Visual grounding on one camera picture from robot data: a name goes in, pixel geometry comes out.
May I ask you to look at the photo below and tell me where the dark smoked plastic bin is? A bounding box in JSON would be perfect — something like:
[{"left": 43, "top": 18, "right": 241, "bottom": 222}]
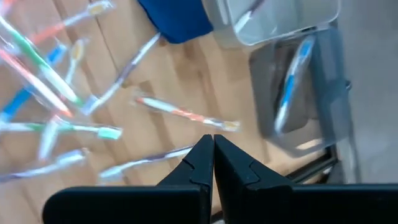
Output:
[{"left": 248, "top": 26, "right": 357, "bottom": 158}]

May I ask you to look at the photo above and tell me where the blue toothbrush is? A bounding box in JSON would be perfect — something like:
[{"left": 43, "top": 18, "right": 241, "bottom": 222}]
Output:
[
  {"left": 36, "top": 118, "right": 62, "bottom": 162},
  {"left": 273, "top": 34, "right": 317, "bottom": 135},
  {"left": 0, "top": 42, "right": 68, "bottom": 124}
]

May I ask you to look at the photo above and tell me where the blue cloth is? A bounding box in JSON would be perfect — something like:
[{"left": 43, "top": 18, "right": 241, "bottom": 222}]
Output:
[{"left": 136, "top": 0, "right": 215, "bottom": 44}]

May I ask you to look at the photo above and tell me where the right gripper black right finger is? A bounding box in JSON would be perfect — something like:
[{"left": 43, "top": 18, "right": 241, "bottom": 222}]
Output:
[{"left": 213, "top": 134, "right": 398, "bottom": 224}]

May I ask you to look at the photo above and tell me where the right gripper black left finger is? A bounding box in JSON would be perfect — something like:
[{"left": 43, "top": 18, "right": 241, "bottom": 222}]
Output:
[{"left": 42, "top": 133, "right": 215, "bottom": 224}]

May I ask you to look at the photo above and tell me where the grey plastic bin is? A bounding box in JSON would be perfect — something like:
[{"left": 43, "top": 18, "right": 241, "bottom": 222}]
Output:
[{"left": 201, "top": 0, "right": 341, "bottom": 47}]

